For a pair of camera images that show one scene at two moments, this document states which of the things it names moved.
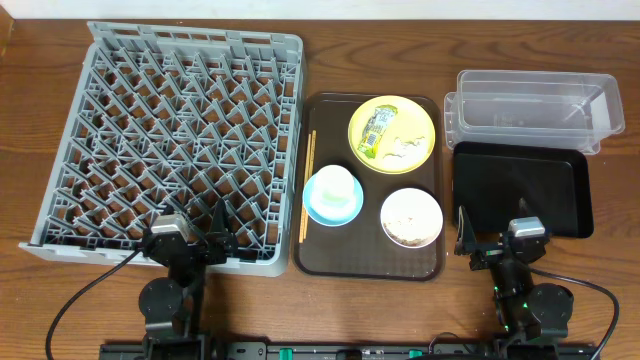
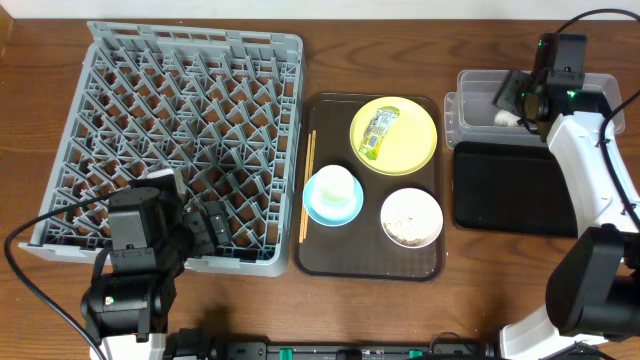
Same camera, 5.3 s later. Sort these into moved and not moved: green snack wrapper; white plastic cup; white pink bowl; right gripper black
Moved: right gripper black
Not moved: white pink bowl; green snack wrapper; white plastic cup
